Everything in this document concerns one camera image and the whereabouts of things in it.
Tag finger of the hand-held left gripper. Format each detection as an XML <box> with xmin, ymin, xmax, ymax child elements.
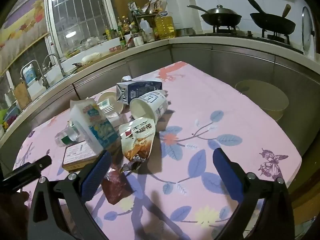
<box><xmin>2</xmin><ymin>155</ymin><xmax>52</xmax><ymax>188</ymax></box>

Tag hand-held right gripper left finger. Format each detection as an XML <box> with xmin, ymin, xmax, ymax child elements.
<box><xmin>27</xmin><ymin>151</ymin><xmax>112</xmax><ymax>240</ymax></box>

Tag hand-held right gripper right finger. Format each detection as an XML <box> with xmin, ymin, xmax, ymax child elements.
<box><xmin>212</xmin><ymin>149</ymin><xmax>295</xmax><ymax>240</ymax></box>

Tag dark red wrapper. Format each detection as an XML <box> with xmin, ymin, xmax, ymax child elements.
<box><xmin>101</xmin><ymin>164</ymin><xmax>133</xmax><ymax>205</ymax></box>

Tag brown cardboard box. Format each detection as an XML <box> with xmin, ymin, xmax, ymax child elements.
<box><xmin>62</xmin><ymin>141</ymin><xmax>104</xmax><ymax>172</ymax></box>

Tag clear plastic bottle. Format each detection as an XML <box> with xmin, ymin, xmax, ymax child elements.
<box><xmin>54</xmin><ymin>121</ymin><xmax>84</xmax><ymax>148</ymax></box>

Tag brown white snack bag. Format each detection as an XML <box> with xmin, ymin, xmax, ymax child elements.
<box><xmin>118</xmin><ymin>118</ymin><xmax>156</xmax><ymax>172</ymax></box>

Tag white plastic cup green label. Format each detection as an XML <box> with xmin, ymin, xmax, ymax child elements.
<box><xmin>97</xmin><ymin>91</ymin><xmax>125</xmax><ymax>114</ymax></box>

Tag white round trash bin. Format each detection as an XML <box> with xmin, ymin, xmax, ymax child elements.
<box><xmin>234</xmin><ymin>79</ymin><xmax>290</xmax><ymax>123</ymax></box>

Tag white paper noodle cup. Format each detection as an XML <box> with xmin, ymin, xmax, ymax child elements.
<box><xmin>129</xmin><ymin>89</ymin><xmax>168</xmax><ymax>125</ymax></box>

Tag person's left hand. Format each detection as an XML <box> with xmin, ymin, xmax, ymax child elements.
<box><xmin>0</xmin><ymin>191</ymin><xmax>29</xmax><ymax>240</ymax></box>

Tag wooden cutting board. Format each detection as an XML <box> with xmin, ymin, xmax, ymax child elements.
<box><xmin>13</xmin><ymin>81</ymin><xmax>32</xmax><ymax>110</ymax></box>

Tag pink floral tablecloth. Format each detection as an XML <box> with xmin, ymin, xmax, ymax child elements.
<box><xmin>12</xmin><ymin>61</ymin><xmax>303</xmax><ymax>240</ymax></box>

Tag blue white packet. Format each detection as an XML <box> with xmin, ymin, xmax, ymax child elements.
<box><xmin>23</xmin><ymin>64</ymin><xmax>40</xmax><ymax>86</ymax></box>

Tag square chrome faucet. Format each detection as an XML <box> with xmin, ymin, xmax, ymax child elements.
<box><xmin>21</xmin><ymin>60</ymin><xmax>49</xmax><ymax>90</ymax></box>

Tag tall chrome faucet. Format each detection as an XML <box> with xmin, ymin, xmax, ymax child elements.
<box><xmin>43</xmin><ymin>53</ymin><xmax>67</xmax><ymax>78</ymax></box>

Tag steel kitchen counter cabinet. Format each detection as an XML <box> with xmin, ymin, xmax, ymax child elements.
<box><xmin>0</xmin><ymin>35</ymin><xmax>320</xmax><ymax>170</ymax></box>

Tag black gas stove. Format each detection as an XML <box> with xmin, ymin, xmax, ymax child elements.
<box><xmin>189</xmin><ymin>25</ymin><xmax>304</xmax><ymax>55</ymax></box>

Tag cluster of condiment bottles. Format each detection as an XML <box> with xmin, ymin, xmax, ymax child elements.
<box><xmin>103</xmin><ymin>0</ymin><xmax>168</xmax><ymax>50</ymax></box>

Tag small steel pot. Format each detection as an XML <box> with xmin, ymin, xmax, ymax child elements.
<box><xmin>176</xmin><ymin>27</ymin><xmax>195</xmax><ymax>37</ymax></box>

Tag white plastic jug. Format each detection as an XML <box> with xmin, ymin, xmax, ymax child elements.
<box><xmin>139</xmin><ymin>18</ymin><xmax>153</xmax><ymax>42</ymax></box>

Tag black open wok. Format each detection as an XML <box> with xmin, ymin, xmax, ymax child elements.
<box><xmin>247</xmin><ymin>0</ymin><xmax>296</xmax><ymax>36</ymax></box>

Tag black wok with steel lid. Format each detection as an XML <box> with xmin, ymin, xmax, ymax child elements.
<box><xmin>187</xmin><ymin>4</ymin><xmax>242</xmax><ymax>27</ymax></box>

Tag yellow cooking oil bottle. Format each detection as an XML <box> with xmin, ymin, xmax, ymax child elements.
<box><xmin>154</xmin><ymin>11</ymin><xmax>175</xmax><ymax>40</ymax></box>

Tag barred window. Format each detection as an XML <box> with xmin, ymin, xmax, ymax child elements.
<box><xmin>44</xmin><ymin>0</ymin><xmax>111</xmax><ymax>57</ymax></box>

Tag fruit print wall border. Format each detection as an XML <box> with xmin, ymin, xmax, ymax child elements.
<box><xmin>0</xmin><ymin>0</ymin><xmax>50</xmax><ymax>64</ymax></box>

